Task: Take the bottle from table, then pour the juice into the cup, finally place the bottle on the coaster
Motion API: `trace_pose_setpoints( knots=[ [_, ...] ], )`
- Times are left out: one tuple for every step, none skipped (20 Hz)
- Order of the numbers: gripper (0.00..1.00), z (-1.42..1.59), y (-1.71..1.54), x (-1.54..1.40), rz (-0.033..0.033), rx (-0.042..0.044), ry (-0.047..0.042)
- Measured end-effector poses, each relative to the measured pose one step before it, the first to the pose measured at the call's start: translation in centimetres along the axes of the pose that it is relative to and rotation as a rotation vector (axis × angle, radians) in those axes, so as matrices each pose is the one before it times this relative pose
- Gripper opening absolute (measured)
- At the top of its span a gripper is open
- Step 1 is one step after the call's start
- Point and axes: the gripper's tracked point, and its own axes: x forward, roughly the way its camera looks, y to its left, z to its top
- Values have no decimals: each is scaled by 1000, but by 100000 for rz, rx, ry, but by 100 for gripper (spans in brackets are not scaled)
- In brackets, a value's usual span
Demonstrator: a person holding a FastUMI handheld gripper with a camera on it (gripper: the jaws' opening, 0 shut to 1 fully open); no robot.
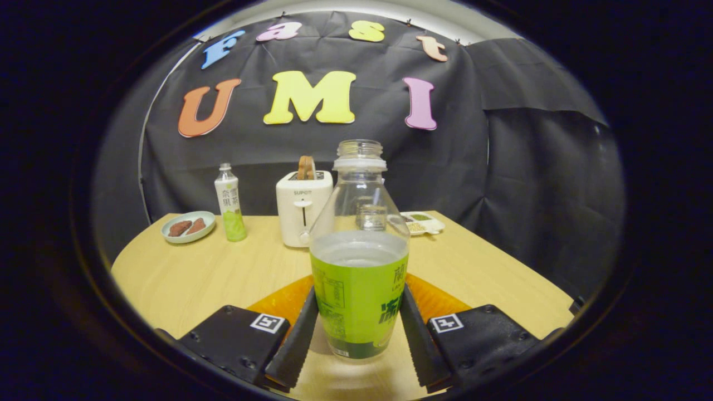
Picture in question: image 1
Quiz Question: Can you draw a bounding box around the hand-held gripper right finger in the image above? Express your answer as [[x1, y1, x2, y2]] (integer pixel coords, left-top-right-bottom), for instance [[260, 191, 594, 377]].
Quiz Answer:
[[399, 273, 544, 390]]

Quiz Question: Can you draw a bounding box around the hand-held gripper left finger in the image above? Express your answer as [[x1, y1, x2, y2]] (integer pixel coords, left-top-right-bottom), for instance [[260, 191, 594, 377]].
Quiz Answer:
[[156, 274, 319, 390]]

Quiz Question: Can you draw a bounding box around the green label juice bottle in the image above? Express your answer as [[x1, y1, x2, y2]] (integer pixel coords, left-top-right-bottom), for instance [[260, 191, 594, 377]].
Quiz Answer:
[[309, 139, 411, 360]]

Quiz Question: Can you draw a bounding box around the small white label drink bottle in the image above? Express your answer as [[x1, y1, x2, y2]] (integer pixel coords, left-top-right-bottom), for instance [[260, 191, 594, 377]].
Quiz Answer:
[[214, 163, 248, 242]]

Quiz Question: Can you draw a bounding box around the wooden table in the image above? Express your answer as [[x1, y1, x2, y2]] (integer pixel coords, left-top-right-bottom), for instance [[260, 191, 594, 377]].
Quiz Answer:
[[111, 211, 574, 401]]

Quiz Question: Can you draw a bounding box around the pale green plate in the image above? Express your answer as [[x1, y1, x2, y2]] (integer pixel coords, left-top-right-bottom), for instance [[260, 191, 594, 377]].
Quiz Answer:
[[161, 211, 216, 244]]

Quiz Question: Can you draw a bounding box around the white divided dish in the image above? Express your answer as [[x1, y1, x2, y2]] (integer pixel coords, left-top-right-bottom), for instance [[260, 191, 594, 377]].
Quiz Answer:
[[399, 211, 446, 236]]

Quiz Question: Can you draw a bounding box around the white toaster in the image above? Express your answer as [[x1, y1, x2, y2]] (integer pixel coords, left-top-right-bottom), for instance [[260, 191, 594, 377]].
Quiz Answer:
[[276, 170, 334, 248]]

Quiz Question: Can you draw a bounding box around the black backdrop cloth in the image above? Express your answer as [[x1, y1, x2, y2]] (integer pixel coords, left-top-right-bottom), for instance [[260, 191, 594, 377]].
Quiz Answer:
[[92, 11, 624, 301]]

